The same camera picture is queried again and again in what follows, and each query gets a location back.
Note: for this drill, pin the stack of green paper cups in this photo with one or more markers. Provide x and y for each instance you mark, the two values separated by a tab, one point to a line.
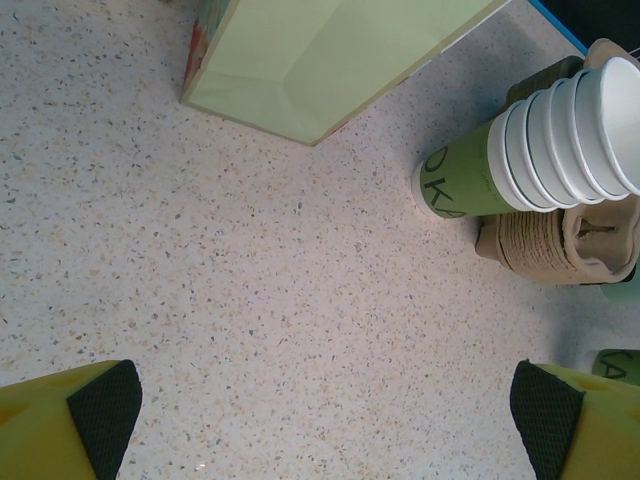
550	145

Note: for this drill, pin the stack of brown pulp carriers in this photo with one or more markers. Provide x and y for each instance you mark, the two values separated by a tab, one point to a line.
535	245

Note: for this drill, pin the pale green straw holder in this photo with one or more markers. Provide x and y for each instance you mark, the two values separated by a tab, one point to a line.
625	291

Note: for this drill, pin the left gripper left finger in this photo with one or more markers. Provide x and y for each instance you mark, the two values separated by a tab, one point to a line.
45	430

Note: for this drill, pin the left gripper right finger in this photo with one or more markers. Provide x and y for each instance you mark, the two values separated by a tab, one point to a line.
600	435

